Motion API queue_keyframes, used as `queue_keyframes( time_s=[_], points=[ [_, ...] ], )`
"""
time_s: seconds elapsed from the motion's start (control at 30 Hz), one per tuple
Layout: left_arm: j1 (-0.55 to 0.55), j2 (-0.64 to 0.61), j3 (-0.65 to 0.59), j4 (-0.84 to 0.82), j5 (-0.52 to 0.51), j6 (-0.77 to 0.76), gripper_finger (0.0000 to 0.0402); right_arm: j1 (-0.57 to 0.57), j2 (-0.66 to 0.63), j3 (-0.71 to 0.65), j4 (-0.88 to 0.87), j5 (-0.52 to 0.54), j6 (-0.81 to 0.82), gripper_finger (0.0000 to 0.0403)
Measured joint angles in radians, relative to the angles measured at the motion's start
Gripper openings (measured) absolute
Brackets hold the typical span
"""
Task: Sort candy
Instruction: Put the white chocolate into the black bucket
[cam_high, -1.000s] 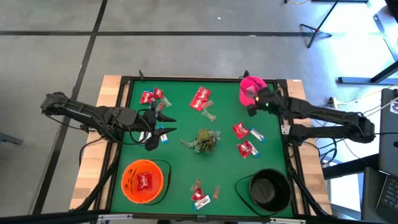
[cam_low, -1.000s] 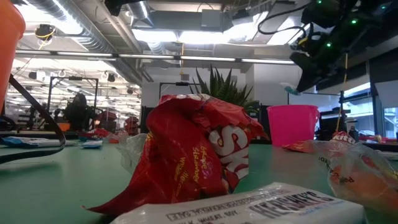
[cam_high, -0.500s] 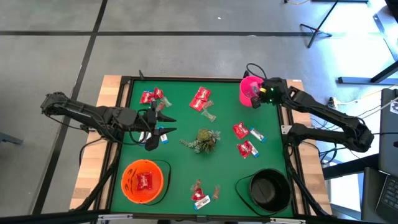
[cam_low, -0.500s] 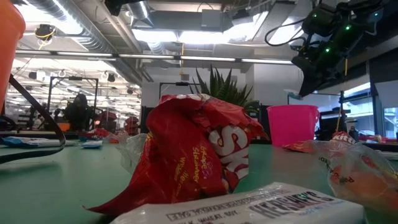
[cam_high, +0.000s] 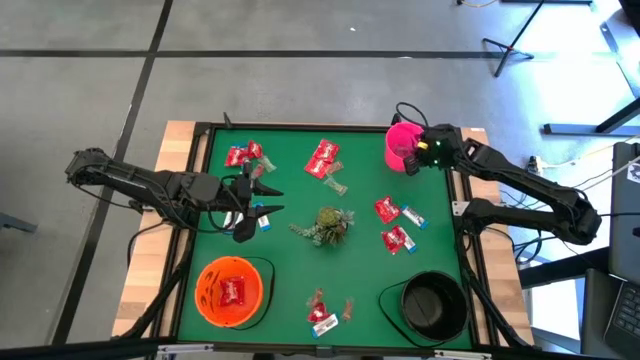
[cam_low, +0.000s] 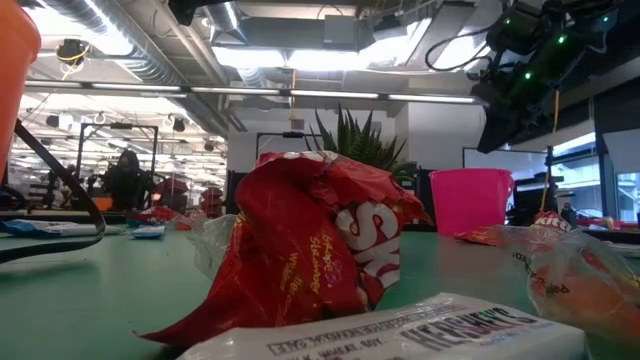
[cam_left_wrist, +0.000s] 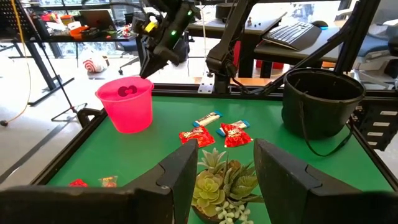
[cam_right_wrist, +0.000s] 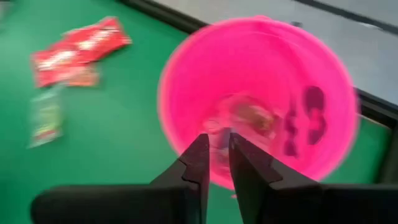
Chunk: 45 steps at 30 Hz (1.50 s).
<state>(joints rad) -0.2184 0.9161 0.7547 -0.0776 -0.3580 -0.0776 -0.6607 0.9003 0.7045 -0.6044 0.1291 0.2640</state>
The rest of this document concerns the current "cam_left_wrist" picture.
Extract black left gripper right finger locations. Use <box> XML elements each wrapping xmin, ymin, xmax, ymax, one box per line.
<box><xmin>253</xmin><ymin>138</ymin><xmax>398</xmax><ymax>224</ymax></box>

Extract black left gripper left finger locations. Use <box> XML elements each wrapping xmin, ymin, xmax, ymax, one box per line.
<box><xmin>0</xmin><ymin>138</ymin><xmax>199</xmax><ymax>224</ymax></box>

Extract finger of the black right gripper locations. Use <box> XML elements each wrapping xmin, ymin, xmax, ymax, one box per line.
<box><xmin>139</xmin><ymin>57</ymin><xmax>157</xmax><ymax>80</ymax></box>
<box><xmin>142</xmin><ymin>57</ymin><xmax>171</xmax><ymax>80</ymax></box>

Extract white blue Hershey's bar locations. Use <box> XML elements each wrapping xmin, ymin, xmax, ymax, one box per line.
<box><xmin>192</xmin><ymin>110</ymin><xmax>224</xmax><ymax>128</ymax></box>
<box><xmin>216</xmin><ymin>119</ymin><xmax>251</xmax><ymax>138</ymax></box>

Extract red Skittles candy pack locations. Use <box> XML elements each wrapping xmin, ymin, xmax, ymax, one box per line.
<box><xmin>178</xmin><ymin>125</ymin><xmax>216</xmax><ymax>148</ymax></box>
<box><xmin>68</xmin><ymin>178</ymin><xmax>90</xmax><ymax>188</ymax></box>
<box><xmin>220</xmin><ymin>123</ymin><xmax>254</xmax><ymax>149</ymax></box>

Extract clear wrapped orange candy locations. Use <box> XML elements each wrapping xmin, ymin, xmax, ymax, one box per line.
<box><xmin>98</xmin><ymin>175</ymin><xmax>119</xmax><ymax>189</ymax></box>

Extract black backpack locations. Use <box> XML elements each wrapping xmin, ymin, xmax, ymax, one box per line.
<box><xmin>172</xmin><ymin>30</ymin><xmax>191</xmax><ymax>63</ymax></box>

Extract grey mesh office chair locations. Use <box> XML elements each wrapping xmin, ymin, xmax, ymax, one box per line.
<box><xmin>116</xmin><ymin>39</ymin><xmax>141</xmax><ymax>75</ymax></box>

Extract pink plastic bucket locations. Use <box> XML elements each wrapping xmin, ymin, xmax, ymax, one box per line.
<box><xmin>95</xmin><ymin>76</ymin><xmax>155</xmax><ymax>134</ymax></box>

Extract white bag red rings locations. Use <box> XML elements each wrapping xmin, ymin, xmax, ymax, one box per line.
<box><xmin>81</xmin><ymin>49</ymin><xmax>109</xmax><ymax>74</ymax></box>

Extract black cylinder speaker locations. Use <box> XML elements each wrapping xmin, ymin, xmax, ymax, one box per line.
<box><xmin>215</xmin><ymin>2</ymin><xmax>237</xmax><ymax>22</ymax></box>

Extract dark open laptop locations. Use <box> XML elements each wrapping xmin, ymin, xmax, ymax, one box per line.
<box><xmin>78</xmin><ymin>9</ymin><xmax>118</xmax><ymax>32</ymax></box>

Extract orange bowl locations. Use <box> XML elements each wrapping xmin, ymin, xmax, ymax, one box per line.
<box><xmin>69</xmin><ymin>26</ymin><xmax>90</xmax><ymax>40</ymax></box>

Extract green table mat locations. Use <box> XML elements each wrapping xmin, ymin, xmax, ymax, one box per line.
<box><xmin>46</xmin><ymin>95</ymin><xmax>394</xmax><ymax>224</ymax></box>

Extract black tripod stand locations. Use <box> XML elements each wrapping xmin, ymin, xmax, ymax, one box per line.
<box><xmin>29</xmin><ymin>34</ymin><xmax>88</xmax><ymax>123</ymax></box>

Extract black labelled drawer rack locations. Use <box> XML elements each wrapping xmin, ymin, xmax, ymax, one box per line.
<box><xmin>350</xmin><ymin>101</ymin><xmax>398</xmax><ymax>152</ymax></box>

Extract black plastic bucket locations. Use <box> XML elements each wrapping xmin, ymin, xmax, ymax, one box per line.
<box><xmin>280</xmin><ymin>67</ymin><xmax>367</xmax><ymax>157</ymax></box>

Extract yellow red container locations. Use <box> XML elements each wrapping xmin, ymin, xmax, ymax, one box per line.
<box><xmin>60</xmin><ymin>14</ymin><xmax>76</xmax><ymax>26</ymax></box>

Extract grey top desk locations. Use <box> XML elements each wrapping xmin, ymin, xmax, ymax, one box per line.
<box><xmin>186</xmin><ymin>11</ymin><xmax>289</xmax><ymax>78</ymax></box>

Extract potted artificial succulent plant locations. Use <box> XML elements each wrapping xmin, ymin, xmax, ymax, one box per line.
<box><xmin>190</xmin><ymin>147</ymin><xmax>265</xmax><ymax>224</ymax></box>

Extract black standing desk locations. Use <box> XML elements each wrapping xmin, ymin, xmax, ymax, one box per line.
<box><xmin>0</xmin><ymin>29</ymin><xmax>139</xmax><ymax>106</ymax></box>

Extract red cabinet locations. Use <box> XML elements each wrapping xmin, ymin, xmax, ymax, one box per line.
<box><xmin>233</xmin><ymin>40</ymin><xmax>285</xmax><ymax>71</ymax></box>

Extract grey keyboard tray desk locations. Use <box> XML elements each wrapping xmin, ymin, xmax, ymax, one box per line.
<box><xmin>254</xmin><ymin>27</ymin><xmax>343</xmax><ymax>65</ymax></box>

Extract black pegboard panel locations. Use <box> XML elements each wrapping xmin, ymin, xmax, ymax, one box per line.
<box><xmin>0</xmin><ymin>0</ymin><xmax>35</xmax><ymax>41</ymax></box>

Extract black computer mouse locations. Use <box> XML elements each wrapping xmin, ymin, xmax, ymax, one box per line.
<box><xmin>311</xmin><ymin>20</ymin><xmax>330</xmax><ymax>30</ymax></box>

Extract blue padded office chair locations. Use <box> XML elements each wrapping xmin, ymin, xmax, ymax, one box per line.
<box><xmin>354</xmin><ymin>6</ymin><xmax>398</xmax><ymax>91</ymax></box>

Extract black table edge bracket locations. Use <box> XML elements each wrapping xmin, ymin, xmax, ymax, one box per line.
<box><xmin>76</xmin><ymin>108</ymin><xmax>104</xmax><ymax>128</ymax></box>

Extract yellow hanging cable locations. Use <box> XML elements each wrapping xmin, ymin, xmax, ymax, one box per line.
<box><xmin>0</xmin><ymin>0</ymin><xmax>32</xmax><ymax>127</ymax></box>

